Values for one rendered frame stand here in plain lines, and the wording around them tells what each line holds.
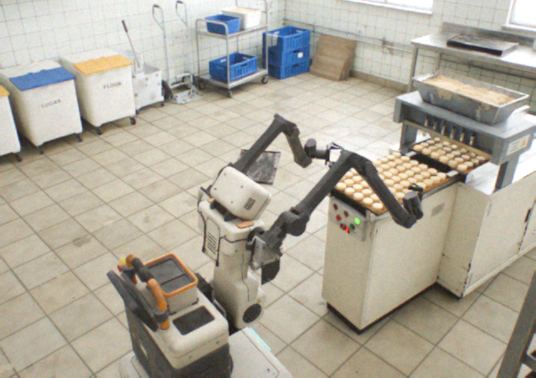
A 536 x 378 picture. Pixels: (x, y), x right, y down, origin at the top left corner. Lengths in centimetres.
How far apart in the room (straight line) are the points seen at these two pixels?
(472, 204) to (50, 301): 265
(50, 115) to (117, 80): 79
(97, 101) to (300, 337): 344
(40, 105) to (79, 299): 234
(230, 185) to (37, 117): 347
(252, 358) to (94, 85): 360
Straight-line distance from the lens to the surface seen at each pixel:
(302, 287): 329
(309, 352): 293
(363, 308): 285
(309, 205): 193
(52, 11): 576
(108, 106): 549
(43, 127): 525
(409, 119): 314
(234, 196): 192
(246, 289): 216
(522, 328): 111
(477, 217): 298
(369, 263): 263
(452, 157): 303
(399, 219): 222
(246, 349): 256
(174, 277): 201
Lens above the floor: 223
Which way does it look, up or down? 30 degrees down
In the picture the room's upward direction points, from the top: straight up
